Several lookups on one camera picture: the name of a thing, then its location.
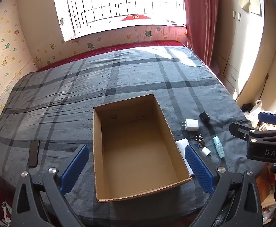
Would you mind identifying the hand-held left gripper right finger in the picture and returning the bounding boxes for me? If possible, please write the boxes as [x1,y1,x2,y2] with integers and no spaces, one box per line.
[185,144,263,227]

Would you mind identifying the white plastic bag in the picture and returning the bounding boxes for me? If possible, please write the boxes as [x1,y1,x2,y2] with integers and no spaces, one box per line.
[246,100,272,128]

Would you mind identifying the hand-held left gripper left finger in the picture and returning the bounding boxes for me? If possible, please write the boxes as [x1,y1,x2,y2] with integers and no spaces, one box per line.
[12,145,90,227]

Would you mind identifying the white power bank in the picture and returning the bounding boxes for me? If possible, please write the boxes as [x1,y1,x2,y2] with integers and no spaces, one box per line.
[176,139,195,176]

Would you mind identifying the window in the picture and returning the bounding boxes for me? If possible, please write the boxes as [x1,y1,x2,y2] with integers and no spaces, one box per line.
[51,0,186,42]

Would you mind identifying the large white charger plug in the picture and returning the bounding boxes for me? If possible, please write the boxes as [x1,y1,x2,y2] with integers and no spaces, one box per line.
[182,119,199,132]

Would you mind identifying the black smartphone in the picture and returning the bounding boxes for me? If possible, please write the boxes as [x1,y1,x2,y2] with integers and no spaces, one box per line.
[27,140,40,168]

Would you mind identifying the white power strip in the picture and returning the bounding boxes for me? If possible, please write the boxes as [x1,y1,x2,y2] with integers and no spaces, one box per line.
[0,202,13,227]

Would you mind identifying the grey plaid bed sheet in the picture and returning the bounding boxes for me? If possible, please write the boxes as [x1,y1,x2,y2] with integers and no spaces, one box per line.
[0,45,265,221]

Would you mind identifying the cardboard box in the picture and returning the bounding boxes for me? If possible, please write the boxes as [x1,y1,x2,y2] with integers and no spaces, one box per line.
[93,94,192,203]

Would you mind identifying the bunch of keys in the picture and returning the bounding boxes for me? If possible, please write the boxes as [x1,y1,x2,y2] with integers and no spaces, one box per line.
[193,134,206,148]

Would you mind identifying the cream wardrobe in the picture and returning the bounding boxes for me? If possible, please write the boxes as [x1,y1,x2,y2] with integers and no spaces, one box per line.
[217,0,266,98]

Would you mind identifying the red patterned mat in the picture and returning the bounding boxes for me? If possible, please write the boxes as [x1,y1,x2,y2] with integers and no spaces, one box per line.
[121,14,151,22]

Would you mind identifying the red curtain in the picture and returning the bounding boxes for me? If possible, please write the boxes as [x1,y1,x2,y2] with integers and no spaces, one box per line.
[182,0,220,67]

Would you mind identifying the teal cosmetic bottle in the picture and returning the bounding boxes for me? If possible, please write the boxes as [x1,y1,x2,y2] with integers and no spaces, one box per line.
[213,136,225,159]

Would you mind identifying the small white charger plug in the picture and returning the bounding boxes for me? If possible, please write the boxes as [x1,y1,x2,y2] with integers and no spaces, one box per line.
[200,146,212,158]

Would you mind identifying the black charger plug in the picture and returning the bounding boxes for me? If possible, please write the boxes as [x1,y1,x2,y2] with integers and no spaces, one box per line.
[199,111,210,123]

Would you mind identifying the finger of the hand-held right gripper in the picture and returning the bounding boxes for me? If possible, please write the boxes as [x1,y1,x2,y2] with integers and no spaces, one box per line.
[229,122,259,145]
[258,112,276,129]

